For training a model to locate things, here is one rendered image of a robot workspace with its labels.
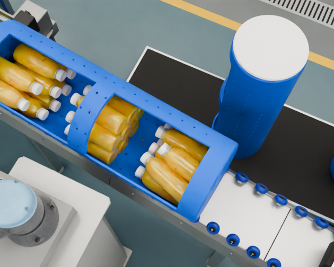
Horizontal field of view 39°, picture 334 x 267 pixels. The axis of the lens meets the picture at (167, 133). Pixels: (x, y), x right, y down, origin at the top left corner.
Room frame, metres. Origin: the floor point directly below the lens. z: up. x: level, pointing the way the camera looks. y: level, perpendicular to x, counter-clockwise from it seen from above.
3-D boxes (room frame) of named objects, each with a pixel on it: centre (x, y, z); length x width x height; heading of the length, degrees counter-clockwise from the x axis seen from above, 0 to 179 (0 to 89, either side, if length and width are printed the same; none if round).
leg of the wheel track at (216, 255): (0.26, -0.24, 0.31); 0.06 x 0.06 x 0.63; 59
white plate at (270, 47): (0.93, -0.38, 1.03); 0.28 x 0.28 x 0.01
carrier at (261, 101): (0.93, -0.38, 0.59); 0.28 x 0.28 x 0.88
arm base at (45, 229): (0.25, 0.37, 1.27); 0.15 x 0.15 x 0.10
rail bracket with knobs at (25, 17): (1.06, 0.56, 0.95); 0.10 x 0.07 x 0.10; 149
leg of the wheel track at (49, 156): (0.77, 0.60, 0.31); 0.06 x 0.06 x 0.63; 59
